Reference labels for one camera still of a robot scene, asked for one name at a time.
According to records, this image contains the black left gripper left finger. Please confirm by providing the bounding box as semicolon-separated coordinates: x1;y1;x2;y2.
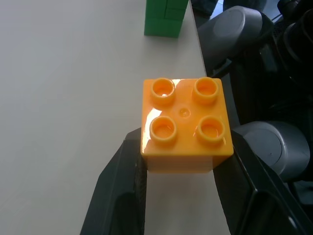
79;127;147;235

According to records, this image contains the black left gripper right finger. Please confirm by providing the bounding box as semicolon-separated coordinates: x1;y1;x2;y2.
213;129;313;235

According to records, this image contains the silver and black robot body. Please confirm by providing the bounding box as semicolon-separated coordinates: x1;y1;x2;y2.
190;0;313;209

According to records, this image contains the green building block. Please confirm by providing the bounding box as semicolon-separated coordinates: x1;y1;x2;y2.
143;0;189;39

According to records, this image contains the orange studded building block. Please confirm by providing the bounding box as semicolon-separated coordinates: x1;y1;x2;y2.
140;77;234;174

